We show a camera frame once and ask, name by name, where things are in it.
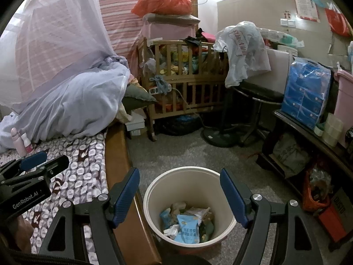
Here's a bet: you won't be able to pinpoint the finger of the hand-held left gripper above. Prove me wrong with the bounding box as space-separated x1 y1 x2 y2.
0 151 48 181
1 155 69 185

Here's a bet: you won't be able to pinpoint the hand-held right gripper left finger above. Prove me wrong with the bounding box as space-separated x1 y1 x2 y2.
39 167 141 265

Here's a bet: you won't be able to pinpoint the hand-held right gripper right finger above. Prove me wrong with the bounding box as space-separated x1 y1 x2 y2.
220 168 324 265

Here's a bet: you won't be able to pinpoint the white printed packet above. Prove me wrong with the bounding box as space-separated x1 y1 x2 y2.
183 206 211 221

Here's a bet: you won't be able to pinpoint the green snack bag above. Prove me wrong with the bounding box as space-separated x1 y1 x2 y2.
199 218 215 243

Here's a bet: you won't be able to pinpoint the cream plastic bin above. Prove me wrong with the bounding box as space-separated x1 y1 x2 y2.
143 166 238 252

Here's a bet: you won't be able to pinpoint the blue wrapper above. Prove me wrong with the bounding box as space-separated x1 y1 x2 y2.
159 208 178 225

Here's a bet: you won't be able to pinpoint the blue snack packet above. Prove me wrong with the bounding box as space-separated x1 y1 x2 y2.
176 214 200 244

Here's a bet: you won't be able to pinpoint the person's left hand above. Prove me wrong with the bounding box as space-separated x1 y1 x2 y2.
11 216 34 248

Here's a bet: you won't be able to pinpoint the white pill bottle pink label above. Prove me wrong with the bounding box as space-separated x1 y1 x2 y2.
21 133 34 153

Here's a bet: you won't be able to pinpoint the pink drink bottle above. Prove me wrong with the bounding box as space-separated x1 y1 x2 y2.
10 128 26 156

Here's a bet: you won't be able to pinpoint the grey maroon printed blanket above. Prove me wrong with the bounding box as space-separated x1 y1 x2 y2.
0 136 109 254

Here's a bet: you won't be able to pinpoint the lavender quilt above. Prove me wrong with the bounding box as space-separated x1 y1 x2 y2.
0 55 131 152

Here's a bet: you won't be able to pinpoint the grey printed bag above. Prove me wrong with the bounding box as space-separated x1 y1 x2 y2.
273 134 312 178

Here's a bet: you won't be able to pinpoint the white shoe boxes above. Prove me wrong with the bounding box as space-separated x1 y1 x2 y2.
125 112 146 137

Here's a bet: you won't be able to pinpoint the black bag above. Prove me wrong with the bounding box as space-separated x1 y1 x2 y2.
161 114 205 136

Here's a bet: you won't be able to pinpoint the dark wooden shelf table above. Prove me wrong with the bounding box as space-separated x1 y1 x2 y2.
258 109 353 252

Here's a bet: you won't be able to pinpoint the red box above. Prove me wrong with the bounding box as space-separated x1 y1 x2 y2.
317 204 348 235

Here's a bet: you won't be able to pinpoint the grey green pillow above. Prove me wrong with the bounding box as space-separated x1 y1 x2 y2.
121 84 158 108

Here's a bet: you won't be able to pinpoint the black stool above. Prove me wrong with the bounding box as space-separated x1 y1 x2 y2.
201 83 284 148

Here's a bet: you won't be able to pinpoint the printed cardboard box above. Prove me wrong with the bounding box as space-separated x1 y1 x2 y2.
329 188 353 227

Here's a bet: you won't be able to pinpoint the wooden baby crib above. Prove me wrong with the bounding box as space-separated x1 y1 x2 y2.
137 37 231 141

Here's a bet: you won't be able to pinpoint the stack of white cups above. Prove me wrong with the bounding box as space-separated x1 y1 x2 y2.
323 113 344 147

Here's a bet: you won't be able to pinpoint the blue knotted cloth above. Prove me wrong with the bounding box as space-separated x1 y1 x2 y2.
153 74 169 94

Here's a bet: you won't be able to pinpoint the blue tissue package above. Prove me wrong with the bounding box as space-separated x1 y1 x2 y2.
281 57 331 130

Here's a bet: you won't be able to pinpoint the white mosquito net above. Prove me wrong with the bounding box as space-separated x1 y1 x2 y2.
0 0 116 114

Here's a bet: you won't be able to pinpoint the pale board panel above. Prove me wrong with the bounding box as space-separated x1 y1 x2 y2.
259 47 295 91

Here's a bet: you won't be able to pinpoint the pink plastic bucket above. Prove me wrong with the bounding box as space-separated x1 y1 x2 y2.
334 69 353 148

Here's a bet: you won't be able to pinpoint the white plastic bag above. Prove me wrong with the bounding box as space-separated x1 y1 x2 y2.
214 21 272 88

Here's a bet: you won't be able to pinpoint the toilet paper roll pack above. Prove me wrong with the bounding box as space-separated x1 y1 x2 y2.
256 28 302 47

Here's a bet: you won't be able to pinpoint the pink storage box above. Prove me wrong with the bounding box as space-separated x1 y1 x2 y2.
141 22 197 45

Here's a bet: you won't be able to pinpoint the pink striped mattress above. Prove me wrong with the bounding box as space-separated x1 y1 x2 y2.
98 0 197 75

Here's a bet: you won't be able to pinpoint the grey cushion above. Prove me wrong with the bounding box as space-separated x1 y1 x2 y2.
143 12 201 27

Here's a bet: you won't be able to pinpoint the red plastic bag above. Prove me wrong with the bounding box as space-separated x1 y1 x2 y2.
131 0 193 16

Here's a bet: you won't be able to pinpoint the red hanging bag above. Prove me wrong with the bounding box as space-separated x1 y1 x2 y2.
324 3 352 38

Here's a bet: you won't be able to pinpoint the wooden bed frame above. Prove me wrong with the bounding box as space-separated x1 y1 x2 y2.
105 121 163 265

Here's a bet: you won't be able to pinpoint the red wall calendar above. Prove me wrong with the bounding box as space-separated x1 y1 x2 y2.
294 0 320 23

